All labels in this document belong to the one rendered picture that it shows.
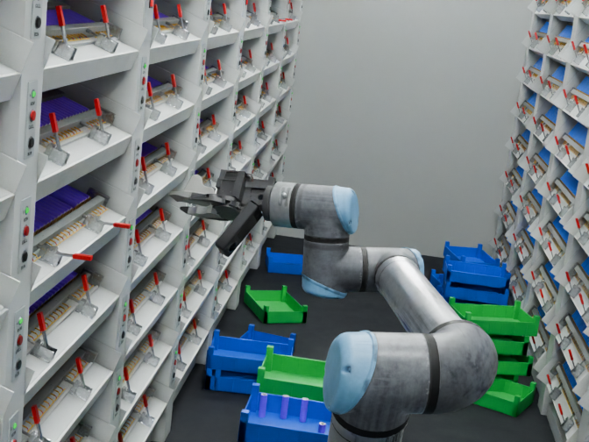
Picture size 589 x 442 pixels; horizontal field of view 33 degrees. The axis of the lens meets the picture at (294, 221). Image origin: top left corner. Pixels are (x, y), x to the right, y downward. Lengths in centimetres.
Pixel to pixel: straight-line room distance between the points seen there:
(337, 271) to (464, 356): 57
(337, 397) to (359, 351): 7
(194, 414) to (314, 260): 159
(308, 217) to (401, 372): 61
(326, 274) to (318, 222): 10
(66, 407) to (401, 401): 97
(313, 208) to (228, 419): 162
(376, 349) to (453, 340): 12
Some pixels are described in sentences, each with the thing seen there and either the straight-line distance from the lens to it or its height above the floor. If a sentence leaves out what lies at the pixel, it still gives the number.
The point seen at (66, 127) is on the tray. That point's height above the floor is 112.
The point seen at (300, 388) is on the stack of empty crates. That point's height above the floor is 36.
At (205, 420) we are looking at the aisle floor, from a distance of 344.
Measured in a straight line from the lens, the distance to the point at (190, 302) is 352.
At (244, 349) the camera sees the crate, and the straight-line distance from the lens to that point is 382.
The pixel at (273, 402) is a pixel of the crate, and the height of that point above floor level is 35.
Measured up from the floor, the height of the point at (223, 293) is 15.
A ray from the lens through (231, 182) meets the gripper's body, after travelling 203.
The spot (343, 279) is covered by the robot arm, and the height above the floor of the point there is 89.
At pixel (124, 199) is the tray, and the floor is 93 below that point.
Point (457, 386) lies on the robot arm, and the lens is 144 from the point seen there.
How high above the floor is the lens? 143
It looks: 13 degrees down
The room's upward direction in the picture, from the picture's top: 7 degrees clockwise
